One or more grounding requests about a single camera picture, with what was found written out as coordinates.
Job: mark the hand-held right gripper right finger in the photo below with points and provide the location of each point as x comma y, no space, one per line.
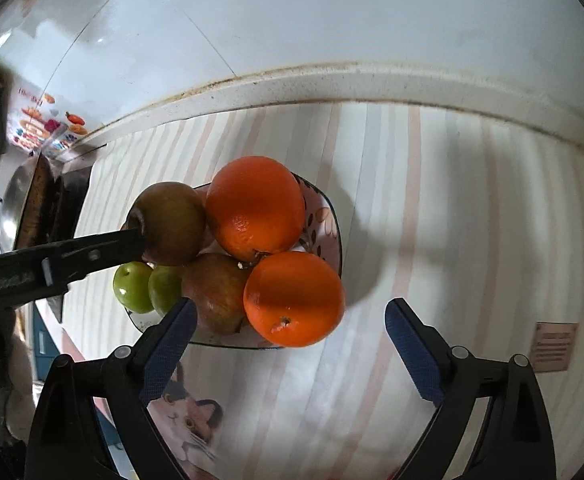
417,355

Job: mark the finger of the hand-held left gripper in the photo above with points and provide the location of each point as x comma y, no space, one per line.
71,257

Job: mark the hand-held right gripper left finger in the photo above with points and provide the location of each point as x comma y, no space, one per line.
169,345

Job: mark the green apple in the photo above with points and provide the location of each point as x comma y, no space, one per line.
132,287
164,287

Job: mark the red-brown apple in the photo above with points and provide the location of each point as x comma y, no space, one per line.
216,292

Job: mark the olive-brown apple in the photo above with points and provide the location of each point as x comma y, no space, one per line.
171,222

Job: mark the medium orange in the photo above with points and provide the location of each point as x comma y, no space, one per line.
294,300

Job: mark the large orange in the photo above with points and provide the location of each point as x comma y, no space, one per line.
254,205

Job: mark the oval floral ceramic plate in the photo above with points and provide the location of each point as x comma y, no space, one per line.
322,220

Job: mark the black glass stove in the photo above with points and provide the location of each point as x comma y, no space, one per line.
71,195

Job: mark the steel wok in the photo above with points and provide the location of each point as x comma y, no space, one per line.
14,200

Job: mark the blue kitchen cabinet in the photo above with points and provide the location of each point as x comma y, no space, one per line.
41,340

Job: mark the brown cloth label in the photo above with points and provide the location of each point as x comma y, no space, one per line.
554,347

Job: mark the striped tablecloth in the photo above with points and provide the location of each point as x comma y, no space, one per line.
422,210

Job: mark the colourful wall sticker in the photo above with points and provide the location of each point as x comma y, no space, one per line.
36,125

